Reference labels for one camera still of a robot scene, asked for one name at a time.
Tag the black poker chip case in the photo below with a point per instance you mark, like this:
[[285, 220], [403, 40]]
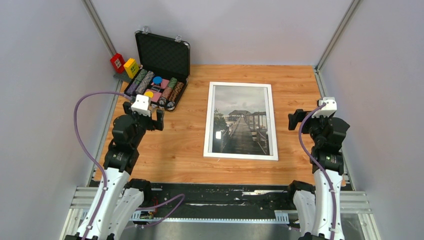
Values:
[[167, 58]]

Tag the red toy house block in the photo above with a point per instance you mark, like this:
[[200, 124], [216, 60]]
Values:
[[117, 62]]

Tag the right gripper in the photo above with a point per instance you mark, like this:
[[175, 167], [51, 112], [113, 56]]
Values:
[[294, 118]]

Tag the yellow round chip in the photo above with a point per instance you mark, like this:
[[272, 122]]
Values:
[[149, 94]]

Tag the black and white photo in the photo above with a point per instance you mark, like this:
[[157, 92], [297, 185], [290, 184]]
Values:
[[242, 121]]

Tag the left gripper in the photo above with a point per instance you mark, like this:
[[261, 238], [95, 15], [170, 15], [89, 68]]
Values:
[[152, 124]]

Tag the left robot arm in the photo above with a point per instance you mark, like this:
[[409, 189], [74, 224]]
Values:
[[117, 196]]

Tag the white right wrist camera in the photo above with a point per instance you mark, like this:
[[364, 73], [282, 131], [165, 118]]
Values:
[[326, 107]]

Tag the clear acrylic sheet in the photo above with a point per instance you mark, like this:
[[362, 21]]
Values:
[[242, 99]]

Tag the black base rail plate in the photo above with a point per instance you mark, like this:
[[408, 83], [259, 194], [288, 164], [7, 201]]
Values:
[[219, 201]]

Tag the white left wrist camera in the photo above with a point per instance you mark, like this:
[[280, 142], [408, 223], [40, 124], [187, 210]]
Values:
[[141, 105]]

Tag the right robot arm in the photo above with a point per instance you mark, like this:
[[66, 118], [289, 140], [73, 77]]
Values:
[[318, 206]]

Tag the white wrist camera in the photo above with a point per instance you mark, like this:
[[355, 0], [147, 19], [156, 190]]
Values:
[[141, 105], [326, 107]]

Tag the yellow toy house block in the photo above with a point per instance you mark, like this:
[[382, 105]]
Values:
[[131, 67]]

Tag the blue round chip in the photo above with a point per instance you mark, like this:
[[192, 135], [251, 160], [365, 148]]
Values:
[[157, 80]]

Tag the light wooden picture frame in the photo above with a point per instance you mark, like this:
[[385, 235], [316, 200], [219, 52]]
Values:
[[207, 132]]

